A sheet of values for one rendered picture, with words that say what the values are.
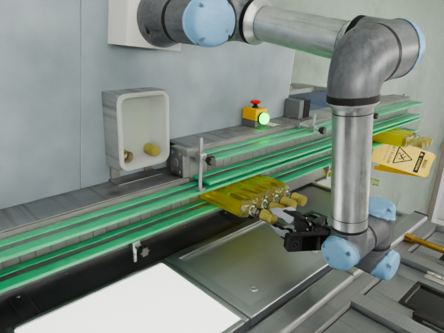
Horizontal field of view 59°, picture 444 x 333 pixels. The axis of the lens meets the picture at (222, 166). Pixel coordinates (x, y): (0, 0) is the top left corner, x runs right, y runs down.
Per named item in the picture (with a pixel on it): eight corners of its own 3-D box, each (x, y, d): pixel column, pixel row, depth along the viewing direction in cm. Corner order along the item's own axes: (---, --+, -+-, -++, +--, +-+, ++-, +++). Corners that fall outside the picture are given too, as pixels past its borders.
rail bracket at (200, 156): (182, 184, 126) (208, 197, 117) (182, 133, 120) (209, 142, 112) (189, 182, 128) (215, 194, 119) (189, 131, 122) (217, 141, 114)
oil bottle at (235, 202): (199, 198, 134) (246, 221, 119) (199, 183, 132) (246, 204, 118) (211, 194, 137) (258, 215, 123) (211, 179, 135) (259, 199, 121)
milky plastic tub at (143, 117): (106, 165, 119) (121, 172, 114) (101, 90, 112) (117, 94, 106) (154, 154, 131) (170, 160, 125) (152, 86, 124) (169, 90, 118)
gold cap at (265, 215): (258, 221, 117) (269, 226, 114) (259, 210, 116) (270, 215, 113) (265, 217, 119) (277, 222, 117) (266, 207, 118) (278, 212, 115)
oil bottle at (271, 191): (223, 189, 141) (270, 209, 127) (224, 174, 139) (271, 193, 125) (234, 185, 145) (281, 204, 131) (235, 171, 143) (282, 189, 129)
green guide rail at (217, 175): (192, 178, 128) (209, 185, 123) (192, 175, 128) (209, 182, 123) (407, 113, 245) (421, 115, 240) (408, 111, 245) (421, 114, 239)
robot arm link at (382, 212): (380, 220, 84) (374, 263, 88) (404, 201, 91) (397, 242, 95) (347, 207, 89) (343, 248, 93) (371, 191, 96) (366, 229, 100)
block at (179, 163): (168, 173, 130) (182, 179, 125) (168, 145, 126) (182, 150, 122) (176, 170, 132) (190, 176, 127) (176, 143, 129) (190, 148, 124)
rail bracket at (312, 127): (293, 128, 163) (321, 135, 154) (295, 110, 160) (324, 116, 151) (299, 127, 165) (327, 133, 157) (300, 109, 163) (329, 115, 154)
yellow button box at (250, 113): (240, 124, 158) (254, 127, 153) (242, 106, 156) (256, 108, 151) (252, 121, 163) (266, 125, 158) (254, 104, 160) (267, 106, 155)
